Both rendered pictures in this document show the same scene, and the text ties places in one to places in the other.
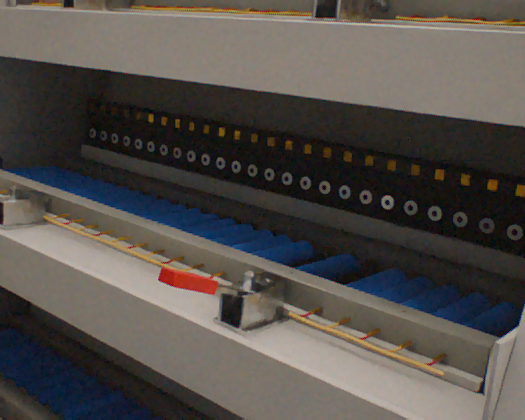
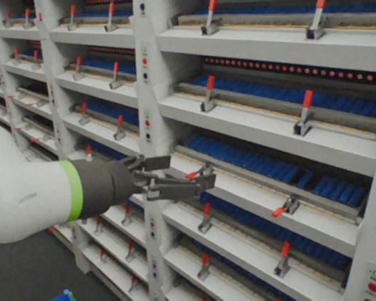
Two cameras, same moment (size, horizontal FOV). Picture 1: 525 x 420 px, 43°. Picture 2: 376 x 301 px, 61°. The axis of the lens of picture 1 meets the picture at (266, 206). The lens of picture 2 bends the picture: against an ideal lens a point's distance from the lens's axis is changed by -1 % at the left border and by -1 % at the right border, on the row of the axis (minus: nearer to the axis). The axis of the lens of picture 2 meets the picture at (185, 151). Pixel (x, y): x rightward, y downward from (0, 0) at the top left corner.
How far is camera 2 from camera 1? 0.48 m
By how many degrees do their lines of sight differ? 25
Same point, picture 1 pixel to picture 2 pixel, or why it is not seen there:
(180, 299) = (269, 202)
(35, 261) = (220, 190)
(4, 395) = (213, 213)
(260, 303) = (293, 206)
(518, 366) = (363, 231)
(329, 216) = not seen: hidden behind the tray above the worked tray
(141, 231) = (248, 176)
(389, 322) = (329, 207)
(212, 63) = (263, 140)
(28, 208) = (208, 170)
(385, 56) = (319, 150)
